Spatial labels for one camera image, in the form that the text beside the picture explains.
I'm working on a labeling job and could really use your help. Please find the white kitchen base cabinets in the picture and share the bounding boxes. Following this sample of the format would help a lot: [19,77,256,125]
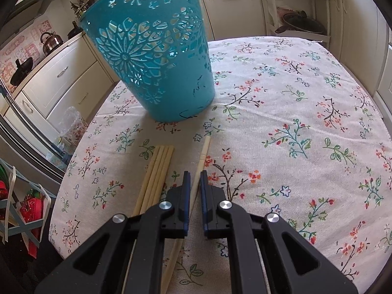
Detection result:
[0,0,392,135]

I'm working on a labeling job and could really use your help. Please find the pink wall stickers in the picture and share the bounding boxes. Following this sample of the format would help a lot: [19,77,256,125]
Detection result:
[0,20,52,94]

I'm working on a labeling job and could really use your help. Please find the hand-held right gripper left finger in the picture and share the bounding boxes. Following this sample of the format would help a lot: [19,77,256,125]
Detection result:
[34,171,192,294]

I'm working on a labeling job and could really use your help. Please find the metal kettle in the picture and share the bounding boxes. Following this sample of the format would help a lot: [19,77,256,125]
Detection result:
[40,32,64,55]

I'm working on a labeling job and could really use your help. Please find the black wok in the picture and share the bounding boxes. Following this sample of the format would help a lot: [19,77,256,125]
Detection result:
[10,58,35,86]

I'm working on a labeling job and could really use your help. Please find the black pot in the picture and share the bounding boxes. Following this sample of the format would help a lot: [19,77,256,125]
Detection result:
[67,21,83,39]

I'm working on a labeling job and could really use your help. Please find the white folding shelf rack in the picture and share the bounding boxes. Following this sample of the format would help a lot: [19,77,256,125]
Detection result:
[0,158,57,248]

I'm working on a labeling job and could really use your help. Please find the transparent plastic bag on floor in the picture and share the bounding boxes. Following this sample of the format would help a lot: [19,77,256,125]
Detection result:
[57,107,89,163]

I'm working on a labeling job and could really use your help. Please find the row of wooden chopsticks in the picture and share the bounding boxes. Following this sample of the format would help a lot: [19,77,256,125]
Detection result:
[132,145,175,218]

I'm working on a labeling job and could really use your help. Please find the dark wok with handle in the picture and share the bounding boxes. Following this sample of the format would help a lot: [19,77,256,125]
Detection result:
[275,11,327,35]

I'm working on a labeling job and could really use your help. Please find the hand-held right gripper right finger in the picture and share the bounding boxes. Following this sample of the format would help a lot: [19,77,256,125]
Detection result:
[200,170,359,294]

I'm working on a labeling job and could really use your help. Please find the white tiered rack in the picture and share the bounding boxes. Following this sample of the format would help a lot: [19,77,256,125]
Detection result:
[259,0,331,42]

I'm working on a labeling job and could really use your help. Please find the long wooden chopstick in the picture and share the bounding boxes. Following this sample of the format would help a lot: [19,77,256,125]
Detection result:
[161,136,212,294]

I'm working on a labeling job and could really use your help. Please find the teal perforated plastic basket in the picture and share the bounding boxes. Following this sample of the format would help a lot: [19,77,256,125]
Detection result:
[78,0,216,122]

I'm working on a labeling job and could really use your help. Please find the wall utensil rack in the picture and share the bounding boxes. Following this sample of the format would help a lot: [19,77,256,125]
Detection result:
[70,0,108,19]

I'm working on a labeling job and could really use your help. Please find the floral tablecloth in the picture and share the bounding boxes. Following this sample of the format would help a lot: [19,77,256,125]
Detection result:
[49,35,392,294]

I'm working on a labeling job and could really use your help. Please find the silver sliding door frame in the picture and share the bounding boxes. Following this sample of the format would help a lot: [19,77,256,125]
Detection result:
[0,76,66,184]

